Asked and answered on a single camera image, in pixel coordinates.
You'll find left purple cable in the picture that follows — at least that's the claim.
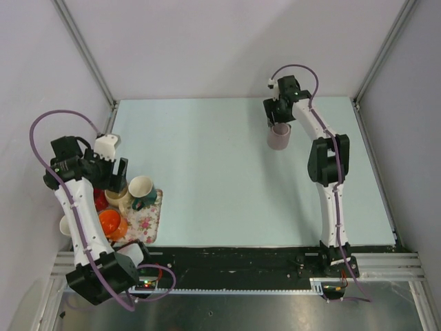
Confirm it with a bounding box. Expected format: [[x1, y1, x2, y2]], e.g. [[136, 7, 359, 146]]
[[29, 109, 177, 313]]

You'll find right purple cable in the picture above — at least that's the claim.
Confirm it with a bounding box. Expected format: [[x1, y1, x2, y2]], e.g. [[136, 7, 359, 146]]
[[270, 64, 373, 303]]

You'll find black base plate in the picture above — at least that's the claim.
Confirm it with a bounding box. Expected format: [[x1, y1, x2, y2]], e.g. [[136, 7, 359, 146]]
[[137, 246, 361, 290]]

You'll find beige mug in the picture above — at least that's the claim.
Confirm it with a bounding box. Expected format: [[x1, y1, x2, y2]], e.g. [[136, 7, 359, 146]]
[[104, 186, 133, 217]]

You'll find floral tray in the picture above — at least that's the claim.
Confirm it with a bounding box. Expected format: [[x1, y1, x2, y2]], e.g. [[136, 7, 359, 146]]
[[119, 189, 163, 245]]

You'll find orange mug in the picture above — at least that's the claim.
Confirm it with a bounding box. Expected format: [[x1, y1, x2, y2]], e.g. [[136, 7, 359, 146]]
[[99, 209, 128, 241]]

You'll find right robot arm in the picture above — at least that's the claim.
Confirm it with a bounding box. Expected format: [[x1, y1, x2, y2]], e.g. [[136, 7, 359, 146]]
[[263, 75, 353, 277]]

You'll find aluminium frame post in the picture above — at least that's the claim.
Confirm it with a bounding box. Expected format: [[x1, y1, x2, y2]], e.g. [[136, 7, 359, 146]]
[[51, 0, 116, 109], [353, 0, 420, 105]]

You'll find left aluminium frame post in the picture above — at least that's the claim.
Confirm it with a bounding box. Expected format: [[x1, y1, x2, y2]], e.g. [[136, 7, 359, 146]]
[[51, 0, 116, 109]]

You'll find pink mug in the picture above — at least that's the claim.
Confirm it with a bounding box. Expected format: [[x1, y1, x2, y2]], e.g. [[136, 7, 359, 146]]
[[59, 216, 71, 237]]

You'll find red mug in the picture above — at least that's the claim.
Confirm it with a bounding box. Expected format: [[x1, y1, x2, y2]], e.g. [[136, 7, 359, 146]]
[[94, 188, 108, 212]]

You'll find purple cable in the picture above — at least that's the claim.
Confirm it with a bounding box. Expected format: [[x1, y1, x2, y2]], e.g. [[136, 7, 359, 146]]
[[270, 64, 373, 303], [29, 109, 177, 313]]

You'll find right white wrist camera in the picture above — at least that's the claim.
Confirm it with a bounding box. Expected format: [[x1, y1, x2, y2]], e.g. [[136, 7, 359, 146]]
[[267, 79, 280, 101]]

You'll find mauve mug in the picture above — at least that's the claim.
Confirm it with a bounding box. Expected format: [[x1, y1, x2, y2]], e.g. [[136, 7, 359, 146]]
[[267, 123, 291, 150]]

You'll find right aluminium frame post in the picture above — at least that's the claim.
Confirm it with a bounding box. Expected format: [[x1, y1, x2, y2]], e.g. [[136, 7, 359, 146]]
[[353, 0, 420, 105]]

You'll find dark green mug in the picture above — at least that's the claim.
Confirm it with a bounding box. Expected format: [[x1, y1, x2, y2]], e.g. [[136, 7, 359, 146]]
[[128, 176, 157, 211]]

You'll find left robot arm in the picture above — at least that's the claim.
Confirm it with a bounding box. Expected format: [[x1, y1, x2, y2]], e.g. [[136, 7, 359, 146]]
[[43, 134, 153, 305]]

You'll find white cable duct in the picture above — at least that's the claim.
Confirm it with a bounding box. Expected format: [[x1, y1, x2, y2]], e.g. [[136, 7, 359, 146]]
[[129, 281, 323, 296]]

